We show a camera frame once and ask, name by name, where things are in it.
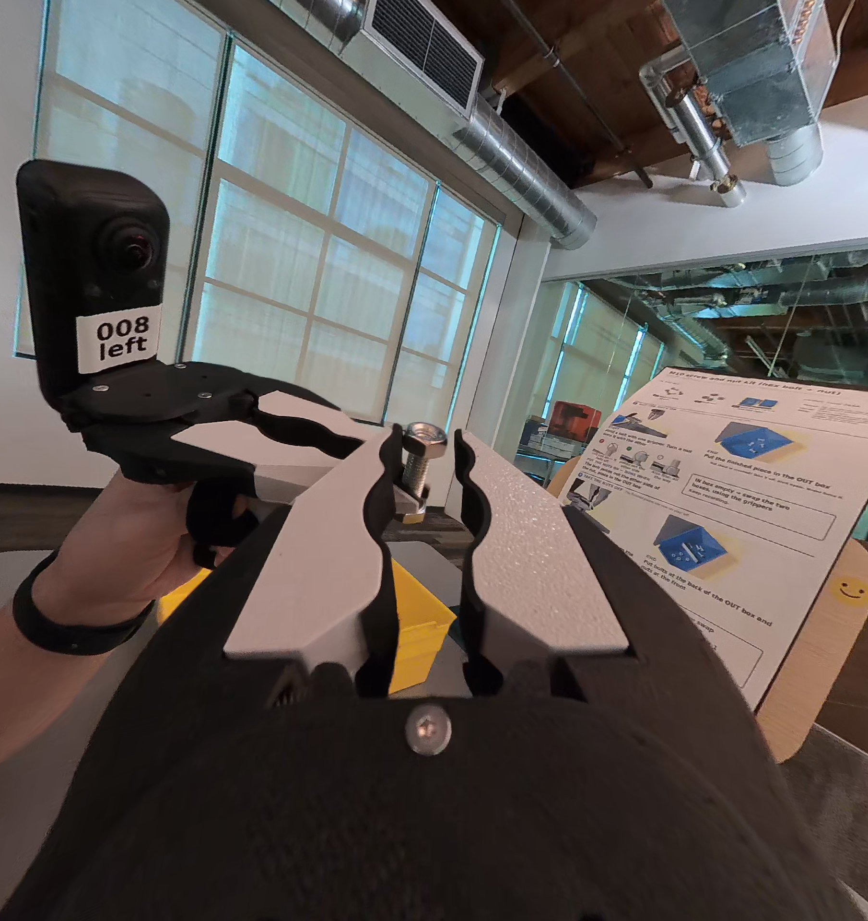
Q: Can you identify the wooden display board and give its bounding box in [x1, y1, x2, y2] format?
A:
[548, 453, 868, 765]

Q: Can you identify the glass wall partition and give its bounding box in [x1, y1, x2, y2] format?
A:
[538, 248, 868, 461]

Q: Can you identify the metal ceiling ventilation unit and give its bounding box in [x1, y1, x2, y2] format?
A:
[639, 0, 838, 210]

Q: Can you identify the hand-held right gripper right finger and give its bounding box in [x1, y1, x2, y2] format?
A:
[452, 429, 631, 697]

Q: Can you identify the silver hex bolt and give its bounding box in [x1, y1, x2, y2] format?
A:
[401, 422, 449, 499]

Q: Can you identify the black wristband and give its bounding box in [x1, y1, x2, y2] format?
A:
[13, 550, 154, 656]

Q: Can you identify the yellow plastic bin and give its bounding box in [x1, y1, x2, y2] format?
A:
[157, 560, 458, 697]

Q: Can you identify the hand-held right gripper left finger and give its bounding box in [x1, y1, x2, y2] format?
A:
[222, 425, 406, 699]

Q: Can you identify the large gridded window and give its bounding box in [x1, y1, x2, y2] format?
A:
[17, 0, 507, 433]

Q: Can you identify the orange 3D printer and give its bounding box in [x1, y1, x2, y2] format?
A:
[545, 399, 595, 446]

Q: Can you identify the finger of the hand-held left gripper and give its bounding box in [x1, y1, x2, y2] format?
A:
[169, 423, 357, 506]
[249, 390, 370, 459]

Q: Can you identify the printed instruction sheet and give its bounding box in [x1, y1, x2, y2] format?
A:
[560, 366, 868, 715]

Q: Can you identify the silver spiral duct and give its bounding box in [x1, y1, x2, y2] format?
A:
[454, 94, 598, 250]

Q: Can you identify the person's left forearm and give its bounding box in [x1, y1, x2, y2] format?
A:
[0, 604, 151, 778]

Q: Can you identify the white air vent grille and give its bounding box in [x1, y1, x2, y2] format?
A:
[362, 0, 487, 119]

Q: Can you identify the person's left hand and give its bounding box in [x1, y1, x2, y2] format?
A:
[35, 469, 215, 623]

